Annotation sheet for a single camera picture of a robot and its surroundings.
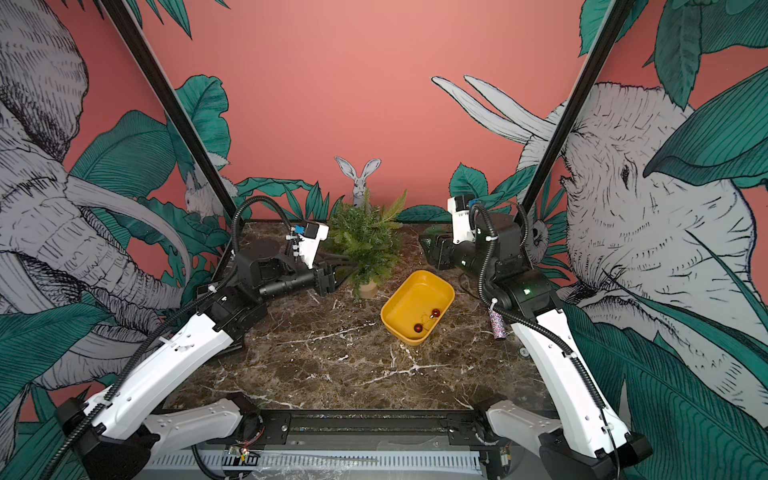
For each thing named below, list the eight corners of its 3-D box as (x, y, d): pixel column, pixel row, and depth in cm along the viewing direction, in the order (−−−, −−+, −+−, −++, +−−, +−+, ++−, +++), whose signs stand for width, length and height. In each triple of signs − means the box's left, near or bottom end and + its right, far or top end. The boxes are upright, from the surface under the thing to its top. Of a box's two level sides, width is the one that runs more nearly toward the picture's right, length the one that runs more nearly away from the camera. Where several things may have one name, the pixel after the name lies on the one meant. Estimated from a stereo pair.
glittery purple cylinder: (494, 338, 92) (496, 334, 90) (488, 312, 98) (490, 308, 96) (504, 338, 92) (507, 334, 90) (498, 312, 98) (500, 308, 96)
